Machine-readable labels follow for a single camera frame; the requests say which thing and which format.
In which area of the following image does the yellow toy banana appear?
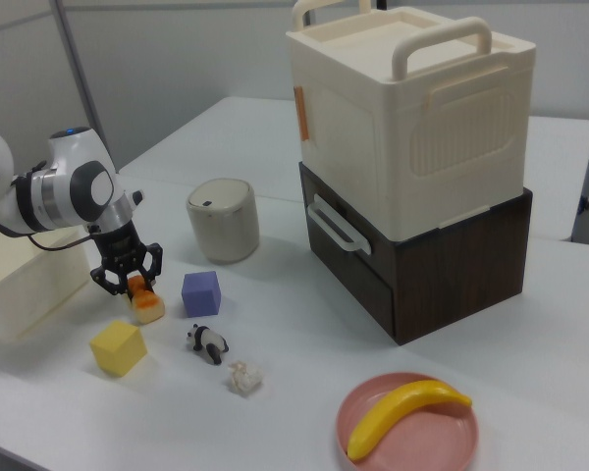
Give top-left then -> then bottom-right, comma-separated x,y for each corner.
347,379 -> 473,462

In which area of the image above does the grey partition post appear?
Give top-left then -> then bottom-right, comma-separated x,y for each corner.
54,0 -> 115,171

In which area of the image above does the white drawer handle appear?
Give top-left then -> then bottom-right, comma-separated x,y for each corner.
305,192 -> 373,257

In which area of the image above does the dark wooden drawer cabinet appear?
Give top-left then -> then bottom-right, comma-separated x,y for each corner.
297,161 -> 534,348

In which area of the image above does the yellow foam cube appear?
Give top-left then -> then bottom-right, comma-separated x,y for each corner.
88,320 -> 147,378

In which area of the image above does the toy panda figure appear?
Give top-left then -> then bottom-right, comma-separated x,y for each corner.
186,323 -> 231,366

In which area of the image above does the orange tape strip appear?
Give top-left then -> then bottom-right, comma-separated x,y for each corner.
293,84 -> 313,143

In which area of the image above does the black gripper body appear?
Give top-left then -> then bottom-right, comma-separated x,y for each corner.
84,214 -> 149,272

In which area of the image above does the cream storage box with handles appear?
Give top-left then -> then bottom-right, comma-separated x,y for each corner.
285,0 -> 538,241

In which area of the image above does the small white toy figure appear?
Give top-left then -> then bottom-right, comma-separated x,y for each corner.
227,360 -> 266,395

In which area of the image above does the cream plastic basket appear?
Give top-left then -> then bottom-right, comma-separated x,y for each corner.
0,220 -> 92,342

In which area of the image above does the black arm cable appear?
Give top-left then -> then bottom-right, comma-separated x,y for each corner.
0,215 -> 102,252

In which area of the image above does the pink plate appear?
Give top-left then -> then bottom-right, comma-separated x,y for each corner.
336,372 -> 481,471

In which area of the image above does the purple foam cube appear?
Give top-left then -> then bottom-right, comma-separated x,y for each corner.
181,270 -> 224,319

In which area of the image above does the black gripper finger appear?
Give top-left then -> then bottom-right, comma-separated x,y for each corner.
89,263 -> 130,299
136,241 -> 165,291

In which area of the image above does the toy bread loaf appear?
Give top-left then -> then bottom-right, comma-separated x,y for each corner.
127,274 -> 168,327

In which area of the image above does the beige lidded trash can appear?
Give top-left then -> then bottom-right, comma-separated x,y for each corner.
185,178 -> 261,264

